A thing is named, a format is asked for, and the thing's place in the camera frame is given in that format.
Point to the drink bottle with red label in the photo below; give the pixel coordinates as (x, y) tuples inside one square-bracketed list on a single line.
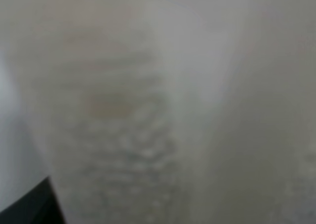
[(146, 113)]

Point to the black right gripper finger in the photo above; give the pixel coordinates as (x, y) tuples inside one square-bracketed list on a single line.
[(39, 206)]

